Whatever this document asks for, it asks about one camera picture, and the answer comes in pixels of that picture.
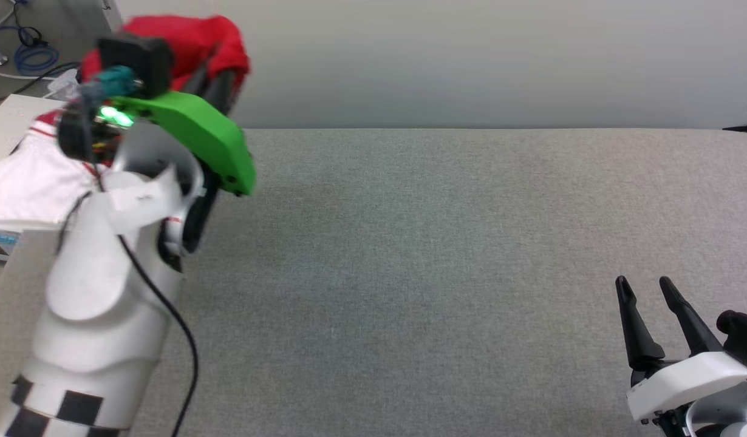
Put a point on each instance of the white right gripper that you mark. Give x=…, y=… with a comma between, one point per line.
x=695, y=379

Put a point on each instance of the grey metal partition leg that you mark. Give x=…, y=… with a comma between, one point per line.
x=112, y=15

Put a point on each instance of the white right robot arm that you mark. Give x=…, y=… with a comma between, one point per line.
x=738, y=431

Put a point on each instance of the white power supply box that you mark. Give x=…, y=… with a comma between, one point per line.
x=9, y=118

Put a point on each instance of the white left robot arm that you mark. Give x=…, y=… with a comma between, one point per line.
x=94, y=291

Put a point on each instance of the white partition panel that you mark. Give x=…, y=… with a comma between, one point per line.
x=470, y=60

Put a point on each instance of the red and white jersey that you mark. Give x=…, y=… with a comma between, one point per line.
x=191, y=42

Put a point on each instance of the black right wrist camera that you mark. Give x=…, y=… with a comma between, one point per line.
x=744, y=334

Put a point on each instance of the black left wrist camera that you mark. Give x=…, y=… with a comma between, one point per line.
x=143, y=60

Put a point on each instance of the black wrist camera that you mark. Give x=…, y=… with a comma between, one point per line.
x=143, y=60
x=744, y=334

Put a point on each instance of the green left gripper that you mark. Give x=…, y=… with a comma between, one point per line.
x=203, y=133

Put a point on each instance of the grey fabric sofa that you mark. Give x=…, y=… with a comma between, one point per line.
x=440, y=273

